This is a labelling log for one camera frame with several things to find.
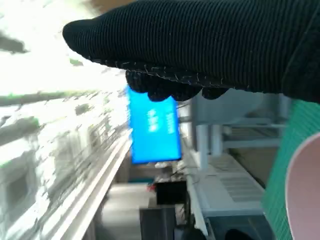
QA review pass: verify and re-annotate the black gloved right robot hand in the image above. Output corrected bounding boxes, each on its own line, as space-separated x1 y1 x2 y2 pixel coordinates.
62 0 320 103

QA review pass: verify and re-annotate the pink bowl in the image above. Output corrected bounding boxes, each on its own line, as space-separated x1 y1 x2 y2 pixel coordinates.
284 132 320 240

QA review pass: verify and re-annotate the grey metal cabinet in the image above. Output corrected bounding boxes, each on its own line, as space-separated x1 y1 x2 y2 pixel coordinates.
191 88 292 157

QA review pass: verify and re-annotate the blue monitor screen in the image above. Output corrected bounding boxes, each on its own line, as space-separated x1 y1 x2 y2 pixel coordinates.
125 85 183 165

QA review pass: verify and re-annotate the white perforated cabinet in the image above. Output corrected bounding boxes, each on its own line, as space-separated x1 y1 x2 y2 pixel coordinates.
192 153 266 220

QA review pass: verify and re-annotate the black square box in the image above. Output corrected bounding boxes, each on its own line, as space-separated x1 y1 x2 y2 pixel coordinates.
155 180 188 206

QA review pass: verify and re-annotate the green cutting mat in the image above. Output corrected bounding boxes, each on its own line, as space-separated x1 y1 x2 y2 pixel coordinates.
260 99 320 240

